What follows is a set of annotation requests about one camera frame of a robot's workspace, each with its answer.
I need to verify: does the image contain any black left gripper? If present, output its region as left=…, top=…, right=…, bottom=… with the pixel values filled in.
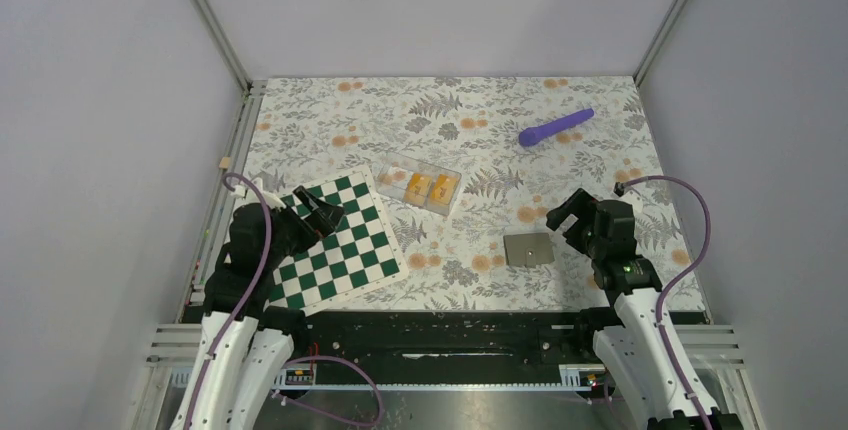
left=264, top=185, right=346, bottom=267

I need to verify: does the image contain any grey card holder wallet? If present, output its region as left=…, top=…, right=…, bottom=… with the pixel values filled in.
left=503, top=232, right=555, bottom=268

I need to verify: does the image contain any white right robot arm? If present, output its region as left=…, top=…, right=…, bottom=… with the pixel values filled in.
left=546, top=189, right=743, bottom=429

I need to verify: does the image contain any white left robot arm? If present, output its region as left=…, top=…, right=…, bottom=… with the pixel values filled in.
left=171, top=184, right=344, bottom=429

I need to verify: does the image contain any clear acrylic card box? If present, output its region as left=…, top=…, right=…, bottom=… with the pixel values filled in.
left=373, top=152, right=464, bottom=216

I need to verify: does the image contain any gold VIP card stack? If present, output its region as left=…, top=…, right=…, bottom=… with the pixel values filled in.
left=427, top=174, right=459, bottom=211

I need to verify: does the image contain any green white chessboard mat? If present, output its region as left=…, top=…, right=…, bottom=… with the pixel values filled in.
left=265, top=165, right=409, bottom=316

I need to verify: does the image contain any purple cylindrical tool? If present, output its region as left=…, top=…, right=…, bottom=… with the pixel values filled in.
left=518, top=108, right=595, bottom=147

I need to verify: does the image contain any floral patterned table mat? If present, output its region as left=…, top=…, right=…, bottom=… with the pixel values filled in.
left=245, top=76, right=704, bottom=311

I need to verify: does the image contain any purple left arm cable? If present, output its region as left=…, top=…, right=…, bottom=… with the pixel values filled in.
left=180, top=171, right=387, bottom=430

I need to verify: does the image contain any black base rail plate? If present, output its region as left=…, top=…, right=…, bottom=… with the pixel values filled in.
left=182, top=306, right=710, bottom=389

